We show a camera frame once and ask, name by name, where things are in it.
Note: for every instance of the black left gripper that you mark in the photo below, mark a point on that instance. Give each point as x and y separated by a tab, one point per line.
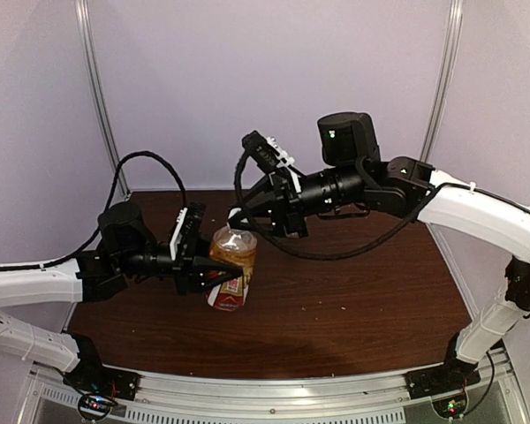
184	271

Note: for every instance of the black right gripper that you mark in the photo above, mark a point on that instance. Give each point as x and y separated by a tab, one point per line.
289	213

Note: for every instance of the amber tea bottle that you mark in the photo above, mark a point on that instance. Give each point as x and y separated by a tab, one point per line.
236	250

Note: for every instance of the white tea bottle cap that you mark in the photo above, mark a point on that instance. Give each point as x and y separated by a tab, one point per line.
234	240

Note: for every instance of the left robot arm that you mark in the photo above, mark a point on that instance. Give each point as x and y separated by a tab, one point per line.
127	250

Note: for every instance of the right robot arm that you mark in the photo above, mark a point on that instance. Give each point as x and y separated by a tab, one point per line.
414	191

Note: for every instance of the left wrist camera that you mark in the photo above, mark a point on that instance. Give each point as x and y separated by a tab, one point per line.
187	222

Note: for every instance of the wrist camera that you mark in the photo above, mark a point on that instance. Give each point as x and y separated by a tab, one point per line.
187	222
271	159

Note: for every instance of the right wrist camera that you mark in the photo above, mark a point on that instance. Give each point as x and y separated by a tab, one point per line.
271	159

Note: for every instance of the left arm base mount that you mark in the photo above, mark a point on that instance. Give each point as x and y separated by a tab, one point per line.
106	384

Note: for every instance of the left aluminium frame post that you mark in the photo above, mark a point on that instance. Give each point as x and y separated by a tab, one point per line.
95	81

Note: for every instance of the aluminium frame post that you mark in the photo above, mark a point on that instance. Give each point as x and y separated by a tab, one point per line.
95	81
452	38

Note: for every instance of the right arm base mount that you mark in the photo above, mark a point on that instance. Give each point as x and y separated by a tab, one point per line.
453	374

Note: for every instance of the right aluminium frame post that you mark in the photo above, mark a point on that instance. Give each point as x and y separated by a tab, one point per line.
452	38

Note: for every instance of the front aluminium rail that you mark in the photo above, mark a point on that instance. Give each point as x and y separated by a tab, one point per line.
372	398

